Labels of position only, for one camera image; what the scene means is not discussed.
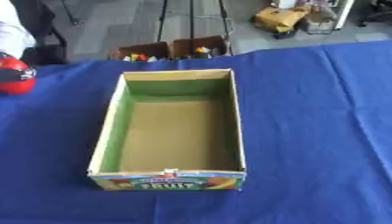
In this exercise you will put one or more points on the open cardboard box green inside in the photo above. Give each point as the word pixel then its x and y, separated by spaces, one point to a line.
pixel 176 128

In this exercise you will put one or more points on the brown cardboard box with toys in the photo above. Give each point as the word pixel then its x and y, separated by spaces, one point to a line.
pixel 200 46
pixel 144 51

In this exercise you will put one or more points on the black office chair base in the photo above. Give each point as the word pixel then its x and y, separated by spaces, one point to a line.
pixel 376 13

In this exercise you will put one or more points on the black tripod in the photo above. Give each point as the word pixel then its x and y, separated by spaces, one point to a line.
pixel 192 17

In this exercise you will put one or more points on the person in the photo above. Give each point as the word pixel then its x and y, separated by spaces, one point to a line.
pixel 11 32

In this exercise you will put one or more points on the red round object black band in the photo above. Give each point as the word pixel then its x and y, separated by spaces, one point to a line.
pixel 15 76

